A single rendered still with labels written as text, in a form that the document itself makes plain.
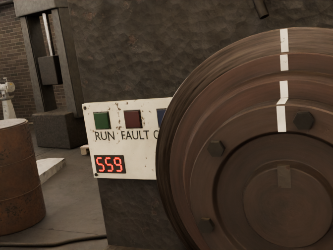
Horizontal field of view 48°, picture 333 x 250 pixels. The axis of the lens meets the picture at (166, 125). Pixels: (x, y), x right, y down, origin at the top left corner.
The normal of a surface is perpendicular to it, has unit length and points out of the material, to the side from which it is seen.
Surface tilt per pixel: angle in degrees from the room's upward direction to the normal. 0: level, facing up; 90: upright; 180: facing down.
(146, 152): 90
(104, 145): 90
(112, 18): 90
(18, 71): 90
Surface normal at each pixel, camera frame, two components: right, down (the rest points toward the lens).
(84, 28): -0.39, 0.23
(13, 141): 0.79, 0.03
